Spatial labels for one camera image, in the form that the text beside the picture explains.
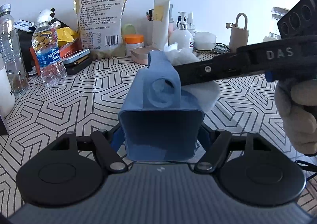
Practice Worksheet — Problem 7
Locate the white paper tissue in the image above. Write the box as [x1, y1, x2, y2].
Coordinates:
[163, 43, 220, 112]

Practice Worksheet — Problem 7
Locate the blue plastic container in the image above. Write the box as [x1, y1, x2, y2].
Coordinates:
[118, 51, 205, 162]

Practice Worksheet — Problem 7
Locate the white container at left edge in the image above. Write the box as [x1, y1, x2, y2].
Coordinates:
[0, 56, 15, 117]

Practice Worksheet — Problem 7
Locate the gloved right hand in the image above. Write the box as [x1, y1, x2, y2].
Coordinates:
[275, 78, 316, 155]

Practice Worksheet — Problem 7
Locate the beige padlock-shaped holder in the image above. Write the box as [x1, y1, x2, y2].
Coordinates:
[226, 12, 249, 53]

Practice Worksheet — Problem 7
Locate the white round jar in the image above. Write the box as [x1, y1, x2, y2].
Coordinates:
[194, 32, 217, 51]

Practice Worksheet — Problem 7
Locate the white pump bottle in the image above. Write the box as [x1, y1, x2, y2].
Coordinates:
[169, 11, 194, 53]

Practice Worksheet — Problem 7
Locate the small spray bottle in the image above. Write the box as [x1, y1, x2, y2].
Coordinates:
[187, 12, 196, 39]

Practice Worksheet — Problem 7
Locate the black box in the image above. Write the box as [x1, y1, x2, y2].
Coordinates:
[65, 56, 92, 76]

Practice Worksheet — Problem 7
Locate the pink round compact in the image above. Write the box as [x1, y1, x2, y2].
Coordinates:
[131, 46, 158, 65]

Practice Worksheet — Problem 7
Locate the white tube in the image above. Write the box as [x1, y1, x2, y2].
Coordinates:
[152, 0, 170, 51]

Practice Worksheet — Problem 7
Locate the silver tin box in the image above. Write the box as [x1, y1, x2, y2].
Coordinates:
[62, 49, 90, 65]

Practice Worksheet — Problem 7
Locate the orange lid jar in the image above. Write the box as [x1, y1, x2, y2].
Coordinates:
[124, 34, 144, 56]

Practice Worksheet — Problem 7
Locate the yellow packet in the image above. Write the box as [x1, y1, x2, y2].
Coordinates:
[56, 27, 79, 47]

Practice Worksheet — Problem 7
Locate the Aquafina water bottle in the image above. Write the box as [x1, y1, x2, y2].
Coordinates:
[32, 21, 67, 88]

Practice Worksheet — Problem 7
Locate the yellow food bag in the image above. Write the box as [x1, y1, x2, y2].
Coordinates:
[73, 0, 127, 59]

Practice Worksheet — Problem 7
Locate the clear bottle at left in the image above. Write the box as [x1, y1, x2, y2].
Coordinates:
[1, 3, 29, 98]

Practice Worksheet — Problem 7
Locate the panda plush toy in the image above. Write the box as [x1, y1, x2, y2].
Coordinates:
[35, 8, 62, 30]

